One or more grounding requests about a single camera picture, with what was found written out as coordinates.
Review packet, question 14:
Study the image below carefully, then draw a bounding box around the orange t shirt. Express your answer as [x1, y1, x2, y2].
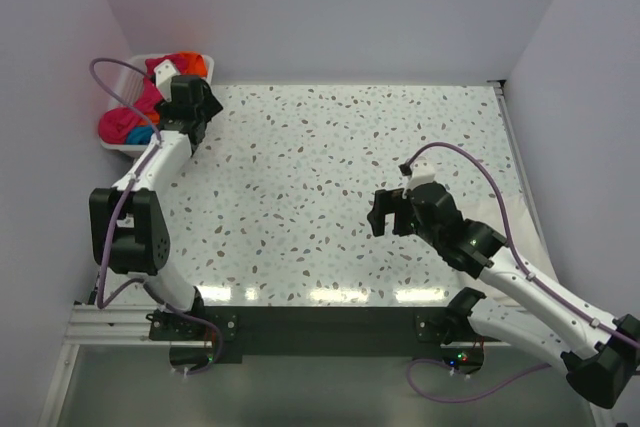
[140, 51, 212, 125]

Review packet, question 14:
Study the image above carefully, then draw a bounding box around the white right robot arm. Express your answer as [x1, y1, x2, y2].
[367, 182, 639, 409]

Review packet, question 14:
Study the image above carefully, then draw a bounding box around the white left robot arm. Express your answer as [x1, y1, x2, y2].
[89, 75, 222, 339]

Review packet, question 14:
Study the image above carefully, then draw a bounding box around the blue t shirt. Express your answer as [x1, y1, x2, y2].
[125, 126, 154, 145]

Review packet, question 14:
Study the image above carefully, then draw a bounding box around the pink t shirt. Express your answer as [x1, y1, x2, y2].
[98, 57, 156, 145]

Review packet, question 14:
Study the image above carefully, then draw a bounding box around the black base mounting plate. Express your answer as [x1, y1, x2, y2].
[146, 306, 479, 365]

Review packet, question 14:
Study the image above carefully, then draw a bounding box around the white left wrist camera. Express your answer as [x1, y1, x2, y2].
[154, 60, 180, 100]

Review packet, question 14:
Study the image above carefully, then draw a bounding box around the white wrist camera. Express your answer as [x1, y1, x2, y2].
[154, 60, 180, 100]
[399, 155, 436, 192]

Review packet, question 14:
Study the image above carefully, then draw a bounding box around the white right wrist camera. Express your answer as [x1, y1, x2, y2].
[399, 155, 436, 192]

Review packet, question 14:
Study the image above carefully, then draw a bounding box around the aluminium frame rail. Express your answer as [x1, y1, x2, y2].
[37, 301, 156, 427]

